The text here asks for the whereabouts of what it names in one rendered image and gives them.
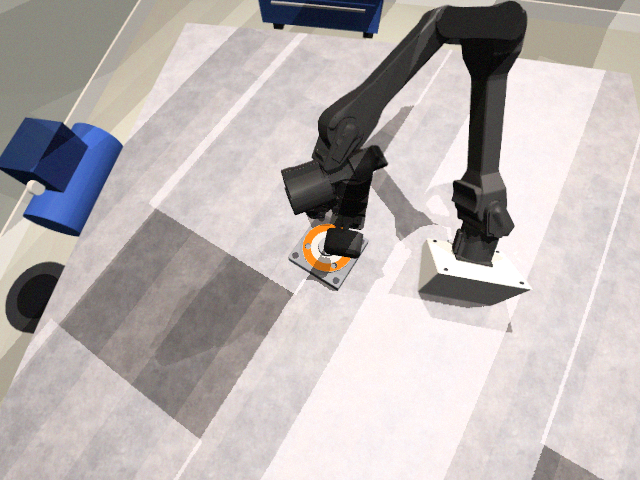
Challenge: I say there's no orange round plate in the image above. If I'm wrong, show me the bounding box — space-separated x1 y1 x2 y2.
302 224 351 273

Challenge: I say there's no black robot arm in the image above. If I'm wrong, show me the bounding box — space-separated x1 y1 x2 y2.
281 1 528 268

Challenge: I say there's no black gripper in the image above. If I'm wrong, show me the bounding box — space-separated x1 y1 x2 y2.
324 189 370 259

